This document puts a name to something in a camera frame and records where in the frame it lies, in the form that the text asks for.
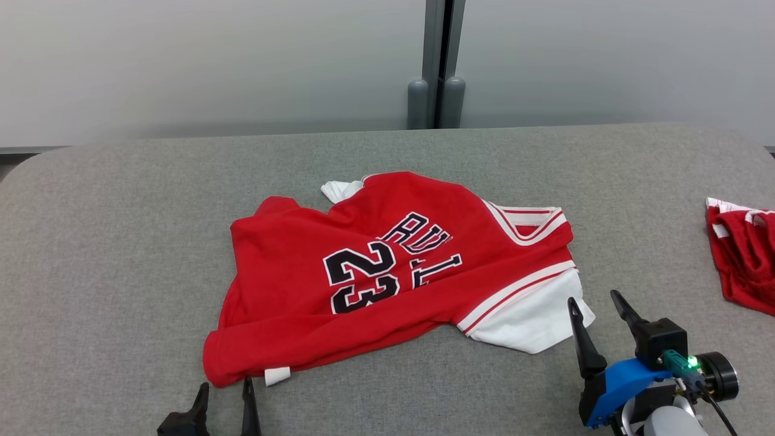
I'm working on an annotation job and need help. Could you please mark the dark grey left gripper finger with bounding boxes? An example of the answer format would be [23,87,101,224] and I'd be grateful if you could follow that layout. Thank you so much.
[241,377,262,436]
[190,381,211,418]

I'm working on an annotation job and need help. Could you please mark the red shorts with white trim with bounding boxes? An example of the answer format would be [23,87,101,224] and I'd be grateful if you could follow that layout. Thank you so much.
[705,197,775,317]

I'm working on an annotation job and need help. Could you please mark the black right cable teal plug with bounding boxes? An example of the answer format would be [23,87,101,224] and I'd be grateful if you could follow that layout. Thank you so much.
[660,349,739,436]

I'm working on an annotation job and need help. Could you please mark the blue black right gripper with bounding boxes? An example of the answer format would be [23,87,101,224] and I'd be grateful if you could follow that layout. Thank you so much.
[567,289,739,429]

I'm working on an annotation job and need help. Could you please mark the grey partition post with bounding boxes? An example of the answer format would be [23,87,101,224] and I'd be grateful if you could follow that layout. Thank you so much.
[422,0,467,130]

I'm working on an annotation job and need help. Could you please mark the grey rounded post foot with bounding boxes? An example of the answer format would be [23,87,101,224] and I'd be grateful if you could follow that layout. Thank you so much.
[440,76,466,129]
[407,78,429,130]

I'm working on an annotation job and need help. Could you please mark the red Bulls basketball jersey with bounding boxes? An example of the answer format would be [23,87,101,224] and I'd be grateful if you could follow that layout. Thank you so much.
[203,171,596,388]

